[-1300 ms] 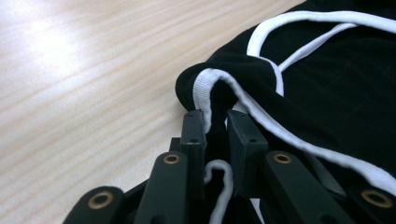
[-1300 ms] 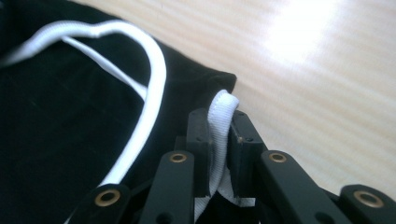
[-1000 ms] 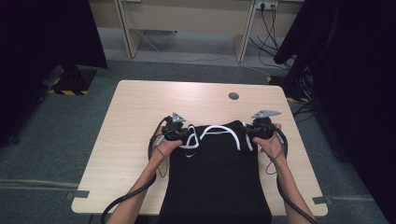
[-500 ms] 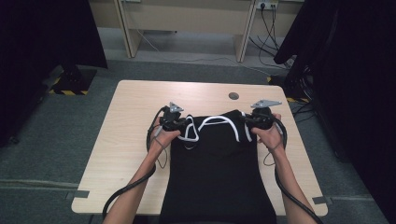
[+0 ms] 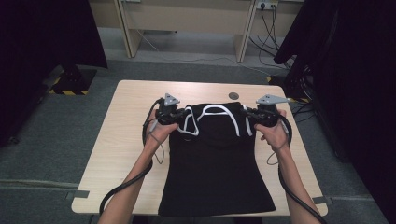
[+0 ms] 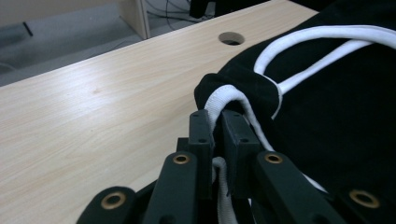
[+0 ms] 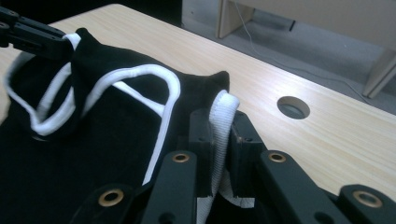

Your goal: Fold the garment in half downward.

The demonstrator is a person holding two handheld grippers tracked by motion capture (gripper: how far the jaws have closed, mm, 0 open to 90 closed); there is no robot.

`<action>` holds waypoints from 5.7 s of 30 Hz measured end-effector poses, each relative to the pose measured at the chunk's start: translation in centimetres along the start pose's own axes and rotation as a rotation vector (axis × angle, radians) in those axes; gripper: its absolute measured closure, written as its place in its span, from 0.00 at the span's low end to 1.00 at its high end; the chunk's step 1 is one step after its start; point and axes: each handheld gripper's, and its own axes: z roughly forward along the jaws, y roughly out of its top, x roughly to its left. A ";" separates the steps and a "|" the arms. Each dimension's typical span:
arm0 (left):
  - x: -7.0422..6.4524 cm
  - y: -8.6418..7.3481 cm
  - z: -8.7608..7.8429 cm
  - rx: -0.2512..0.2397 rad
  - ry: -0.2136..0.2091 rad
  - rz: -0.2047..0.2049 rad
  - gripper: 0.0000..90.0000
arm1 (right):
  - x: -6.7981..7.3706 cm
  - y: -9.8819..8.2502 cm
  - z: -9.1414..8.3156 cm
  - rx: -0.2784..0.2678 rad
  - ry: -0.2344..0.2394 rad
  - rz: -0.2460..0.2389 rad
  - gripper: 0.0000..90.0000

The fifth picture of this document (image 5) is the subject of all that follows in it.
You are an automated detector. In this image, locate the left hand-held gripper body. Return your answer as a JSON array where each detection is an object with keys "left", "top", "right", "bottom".
[{"left": 154, "top": 92, "right": 181, "bottom": 126}]

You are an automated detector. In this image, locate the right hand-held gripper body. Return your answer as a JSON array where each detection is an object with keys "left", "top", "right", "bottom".
[{"left": 252, "top": 93, "right": 292, "bottom": 128}]

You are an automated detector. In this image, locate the black tank top white trim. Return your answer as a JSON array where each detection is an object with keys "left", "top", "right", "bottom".
[{"left": 158, "top": 102, "right": 276, "bottom": 217}]

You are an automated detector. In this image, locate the person's right hand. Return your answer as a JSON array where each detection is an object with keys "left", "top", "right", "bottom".
[{"left": 254, "top": 108, "right": 290, "bottom": 153}]

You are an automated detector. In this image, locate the person's left hand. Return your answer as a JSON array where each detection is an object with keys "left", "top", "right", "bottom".
[{"left": 144, "top": 108, "right": 180, "bottom": 151}]

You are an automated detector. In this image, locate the black stand base striped tape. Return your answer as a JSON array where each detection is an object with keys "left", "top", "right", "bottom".
[
  {"left": 48, "top": 63, "right": 98, "bottom": 97},
  {"left": 266, "top": 74, "right": 312, "bottom": 105}
]

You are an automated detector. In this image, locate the large black curtain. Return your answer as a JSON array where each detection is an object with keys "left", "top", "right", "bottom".
[
  {"left": 0, "top": 0, "right": 109, "bottom": 147},
  {"left": 274, "top": 0, "right": 396, "bottom": 224}
]

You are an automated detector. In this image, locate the beige wooden desk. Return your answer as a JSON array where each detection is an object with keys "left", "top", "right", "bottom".
[{"left": 88, "top": 0, "right": 305, "bottom": 63}]

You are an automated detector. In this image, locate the grey tape strip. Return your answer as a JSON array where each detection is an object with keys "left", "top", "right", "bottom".
[
  {"left": 64, "top": 189, "right": 91, "bottom": 201},
  {"left": 312, "top": 195, "right": 333, "bottom": 206}
]

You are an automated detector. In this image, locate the thin grey left cord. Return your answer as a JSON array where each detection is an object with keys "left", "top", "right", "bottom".
[{"left": 148, "top": 119, "right": 165, "bottom": 165}]

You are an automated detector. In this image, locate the thin grey cord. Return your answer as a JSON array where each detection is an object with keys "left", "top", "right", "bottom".
[
  {"left": 148, "top": 119, "right": 165, "bottom": 165},
  {"left": 266, "top": 122, "right": 290, "bottom": 166}
]

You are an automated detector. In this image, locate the bundle of black floor cables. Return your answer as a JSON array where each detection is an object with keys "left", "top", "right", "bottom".
[{"left": 290, "top": 101, "right": 318, "bottom": 124}]

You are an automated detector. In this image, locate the thin grey right cord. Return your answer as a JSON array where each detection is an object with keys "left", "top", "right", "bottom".
[{"left": 266, "top": 122, "right": 290, "bottom": 166}]

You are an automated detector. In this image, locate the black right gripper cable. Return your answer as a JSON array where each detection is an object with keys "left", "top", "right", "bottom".
[{"left": 276, "top": 114, "right": 329, "bottom": 224}]

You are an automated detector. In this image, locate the black power cable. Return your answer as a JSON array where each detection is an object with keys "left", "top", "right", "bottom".
[
  {"left": 248, "top": 4, "right": 283, "bottom": 68},
  {"left": 256, "top": 4, "right": 297, "bottom": 70}
]

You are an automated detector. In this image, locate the white wall power socket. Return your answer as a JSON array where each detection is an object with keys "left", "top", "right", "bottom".
[{"left": 255, "top": 0, "right": 279, "bottom": 10}]

